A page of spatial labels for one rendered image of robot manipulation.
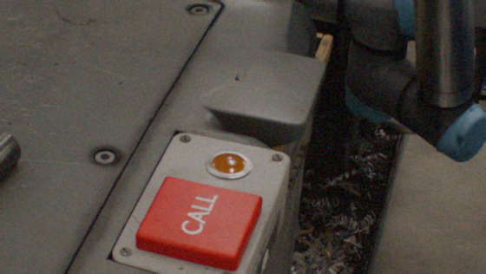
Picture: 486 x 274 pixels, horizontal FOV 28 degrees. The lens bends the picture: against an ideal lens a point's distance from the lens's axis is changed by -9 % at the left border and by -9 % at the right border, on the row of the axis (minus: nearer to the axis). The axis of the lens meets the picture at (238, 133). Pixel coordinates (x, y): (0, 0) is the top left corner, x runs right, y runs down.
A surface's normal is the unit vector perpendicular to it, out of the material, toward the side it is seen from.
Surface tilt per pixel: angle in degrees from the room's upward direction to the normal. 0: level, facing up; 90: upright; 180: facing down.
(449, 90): 99
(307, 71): 0
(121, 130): 0
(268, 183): 0
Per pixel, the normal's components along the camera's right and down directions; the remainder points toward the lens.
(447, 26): -0.11, 0.70
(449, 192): 0.06, -0.81
